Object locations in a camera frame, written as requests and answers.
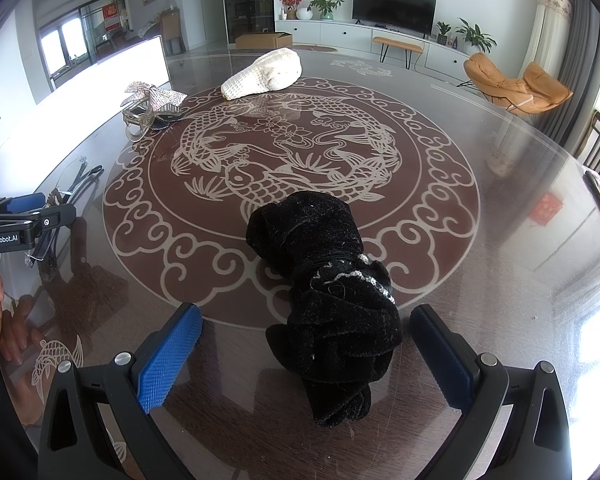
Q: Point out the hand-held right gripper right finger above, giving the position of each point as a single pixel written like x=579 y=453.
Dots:
x=445 y=360

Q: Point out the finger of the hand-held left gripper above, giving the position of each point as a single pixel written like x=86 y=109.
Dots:
x=55 y=216
x=25 y=202

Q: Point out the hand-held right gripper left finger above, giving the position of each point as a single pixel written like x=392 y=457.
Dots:
x=170 y=360

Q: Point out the black velvet pearl scrunchie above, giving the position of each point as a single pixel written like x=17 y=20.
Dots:
x=320 y=280

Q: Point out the patterned glass desktop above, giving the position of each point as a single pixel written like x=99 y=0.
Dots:
x=220 y=370

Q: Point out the black oval hair clip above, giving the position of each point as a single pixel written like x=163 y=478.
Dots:
x=169 y=117

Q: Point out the silver rhinestone bow clip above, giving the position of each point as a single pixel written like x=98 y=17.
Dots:
x=150 y=92

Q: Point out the red door poster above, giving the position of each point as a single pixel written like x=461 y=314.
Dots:
x=112 y=16

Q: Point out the wooden side cabinet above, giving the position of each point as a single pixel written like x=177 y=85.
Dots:
x=171 y=25

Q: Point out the white knitted hat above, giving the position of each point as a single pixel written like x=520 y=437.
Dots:
x=265 y=75

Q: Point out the cardboard box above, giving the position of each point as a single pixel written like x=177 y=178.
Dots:
x=262 y=40

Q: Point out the orange lounge chair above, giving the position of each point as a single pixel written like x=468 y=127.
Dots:
x=540 y=87

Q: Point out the dark glass display cabinet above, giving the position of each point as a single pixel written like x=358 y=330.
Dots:
x=247 y=0

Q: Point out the red flower arrangement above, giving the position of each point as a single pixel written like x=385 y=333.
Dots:
x=291 y=2

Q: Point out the wooden bench stool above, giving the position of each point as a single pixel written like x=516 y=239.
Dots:
x=399 y=45

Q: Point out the white round vase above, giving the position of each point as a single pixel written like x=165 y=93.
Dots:
x=304 y=14

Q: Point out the large green potted plant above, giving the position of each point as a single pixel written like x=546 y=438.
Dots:
x=474 y=35

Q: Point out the small potted plant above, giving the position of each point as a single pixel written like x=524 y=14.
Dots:
x=442 y=32

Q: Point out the grey curtain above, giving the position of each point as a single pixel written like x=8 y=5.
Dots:
x=582 y=60

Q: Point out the white media cabinet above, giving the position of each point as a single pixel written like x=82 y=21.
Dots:
x=345 y=34

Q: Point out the green leafy potted plant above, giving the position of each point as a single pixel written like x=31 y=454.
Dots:
x=326 y=5

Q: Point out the white sheer curtain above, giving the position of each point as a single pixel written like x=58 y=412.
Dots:
x=547 y=30

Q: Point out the black television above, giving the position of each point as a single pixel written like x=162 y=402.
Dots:
x=395 y=7

